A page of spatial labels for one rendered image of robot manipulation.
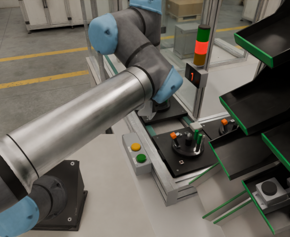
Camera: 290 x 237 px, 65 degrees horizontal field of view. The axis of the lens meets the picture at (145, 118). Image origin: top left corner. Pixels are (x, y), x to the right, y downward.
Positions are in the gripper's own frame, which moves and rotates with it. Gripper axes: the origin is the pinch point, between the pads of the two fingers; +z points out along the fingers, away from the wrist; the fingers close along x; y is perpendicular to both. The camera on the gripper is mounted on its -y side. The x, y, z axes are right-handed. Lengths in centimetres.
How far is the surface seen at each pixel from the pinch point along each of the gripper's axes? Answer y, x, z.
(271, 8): -430, -358, 77
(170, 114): -22.9, -29.1, 26.3
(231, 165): -13.6, 24.6, 3.3
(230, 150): -16.2, 20.4, 2.5
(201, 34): -29.8, -22.5, -15.7
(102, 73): 0, -87, 27
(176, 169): -9.1, 4.6, 26.3
